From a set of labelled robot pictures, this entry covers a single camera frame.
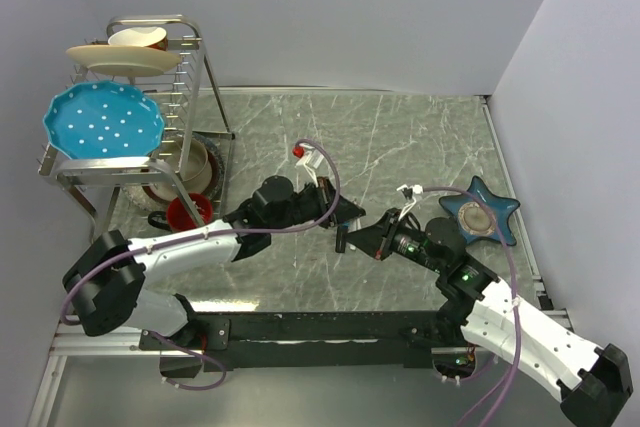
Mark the patterned rim plate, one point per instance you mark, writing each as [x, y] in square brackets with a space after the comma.
[143, 198]

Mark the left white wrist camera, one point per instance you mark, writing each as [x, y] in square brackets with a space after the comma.
[309, 160]

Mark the cream flat plate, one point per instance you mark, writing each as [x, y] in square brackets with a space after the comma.
[124, 61]

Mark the black marker blue tip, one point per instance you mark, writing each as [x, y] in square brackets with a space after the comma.
[341, 239]

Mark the metal dish rack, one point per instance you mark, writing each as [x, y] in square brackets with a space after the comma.
[95, 185]

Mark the white pen green tip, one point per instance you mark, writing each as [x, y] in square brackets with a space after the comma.
[354, 226]

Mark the white and red bowl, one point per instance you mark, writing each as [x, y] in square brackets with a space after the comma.
[149, 37]

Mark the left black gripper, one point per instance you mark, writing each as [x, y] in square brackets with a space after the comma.
[324, 194]

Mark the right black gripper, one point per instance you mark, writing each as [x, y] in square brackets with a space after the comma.
[378, 241]

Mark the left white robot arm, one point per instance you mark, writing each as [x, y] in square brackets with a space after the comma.
[107, 287]

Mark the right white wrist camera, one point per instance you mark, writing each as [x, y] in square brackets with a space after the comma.
[412, 194]

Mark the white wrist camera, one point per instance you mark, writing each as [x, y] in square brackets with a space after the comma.
[309, 160]
[412, 194]

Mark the blue star-shaped dish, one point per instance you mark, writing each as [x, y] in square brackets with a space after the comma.
[473, 222]

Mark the cream deep bowl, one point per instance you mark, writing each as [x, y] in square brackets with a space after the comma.
[197, 174]

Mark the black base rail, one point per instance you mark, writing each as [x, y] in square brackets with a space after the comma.
[250, 340]

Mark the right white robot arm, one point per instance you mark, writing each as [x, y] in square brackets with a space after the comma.
[591, 383]

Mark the red mug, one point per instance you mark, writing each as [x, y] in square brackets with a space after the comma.
[176, 217]

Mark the blue polka dot plate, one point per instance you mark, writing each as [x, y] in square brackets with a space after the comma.
[104, 119]

